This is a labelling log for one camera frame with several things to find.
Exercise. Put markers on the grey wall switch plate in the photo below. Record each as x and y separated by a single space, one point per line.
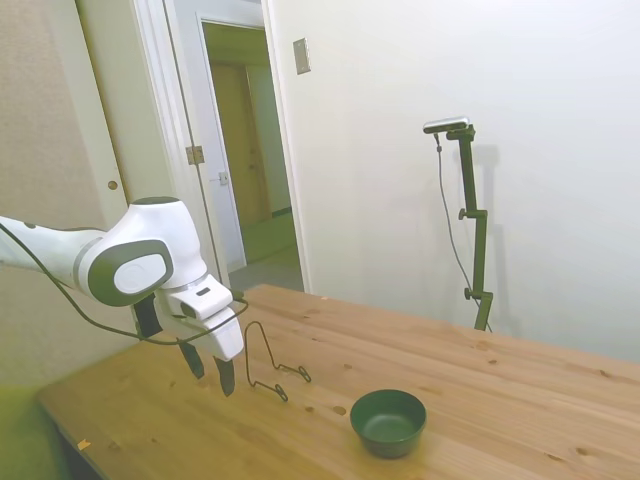
302 56

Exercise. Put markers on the metal door hinge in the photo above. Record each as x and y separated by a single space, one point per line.
194 154

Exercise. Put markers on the metal door latch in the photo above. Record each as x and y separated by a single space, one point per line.
222 177

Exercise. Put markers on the silver exterior camera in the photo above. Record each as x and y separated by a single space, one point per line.
446 124

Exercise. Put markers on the dark green bowl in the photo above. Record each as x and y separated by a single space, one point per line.
388 422

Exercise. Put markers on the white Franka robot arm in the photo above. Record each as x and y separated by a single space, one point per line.
140 235

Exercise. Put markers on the black jointed camera stand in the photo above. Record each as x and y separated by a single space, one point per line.
475 220

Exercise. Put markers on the black wrist bracket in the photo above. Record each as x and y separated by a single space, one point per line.
147 317

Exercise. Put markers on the white open door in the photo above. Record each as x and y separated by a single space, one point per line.
165 125

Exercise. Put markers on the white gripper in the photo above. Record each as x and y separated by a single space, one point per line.
225 335

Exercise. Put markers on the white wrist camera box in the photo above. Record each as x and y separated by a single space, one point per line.
205 297

